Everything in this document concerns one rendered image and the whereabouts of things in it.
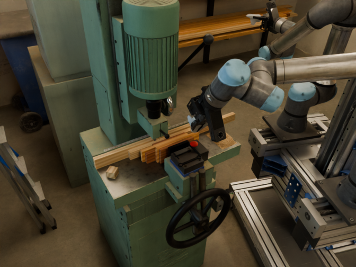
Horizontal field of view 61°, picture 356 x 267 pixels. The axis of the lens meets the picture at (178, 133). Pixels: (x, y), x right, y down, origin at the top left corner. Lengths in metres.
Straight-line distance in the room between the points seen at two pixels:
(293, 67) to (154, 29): 0.42
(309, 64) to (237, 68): 0.25
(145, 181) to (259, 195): 1.11
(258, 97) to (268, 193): 1.35
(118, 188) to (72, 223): 1.12
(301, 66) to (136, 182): 0.69
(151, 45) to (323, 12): 0.77
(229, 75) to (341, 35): 0.85
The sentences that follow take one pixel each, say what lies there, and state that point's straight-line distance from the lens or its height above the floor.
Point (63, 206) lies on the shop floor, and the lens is 2.35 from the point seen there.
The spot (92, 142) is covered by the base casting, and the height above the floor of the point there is 0.80.
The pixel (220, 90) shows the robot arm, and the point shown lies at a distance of 0.84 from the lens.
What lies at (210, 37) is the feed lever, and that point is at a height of 1.41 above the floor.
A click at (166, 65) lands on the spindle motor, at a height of 1.32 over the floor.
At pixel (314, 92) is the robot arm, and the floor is 1.03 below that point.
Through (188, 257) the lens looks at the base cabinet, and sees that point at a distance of 1.79.
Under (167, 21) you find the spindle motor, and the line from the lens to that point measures 0.94.
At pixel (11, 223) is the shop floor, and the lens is 2.38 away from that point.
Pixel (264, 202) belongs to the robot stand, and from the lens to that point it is 2.07.
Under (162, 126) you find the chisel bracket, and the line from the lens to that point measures 1.17.
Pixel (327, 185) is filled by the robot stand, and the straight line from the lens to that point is 1.42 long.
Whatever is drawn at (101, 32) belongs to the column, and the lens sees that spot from 1.16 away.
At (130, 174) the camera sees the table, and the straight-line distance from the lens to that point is 1.19.
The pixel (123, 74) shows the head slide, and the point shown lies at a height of 1.22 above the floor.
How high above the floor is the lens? 1.75
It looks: 38 degrees down
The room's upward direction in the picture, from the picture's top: 2 degrees clockwise
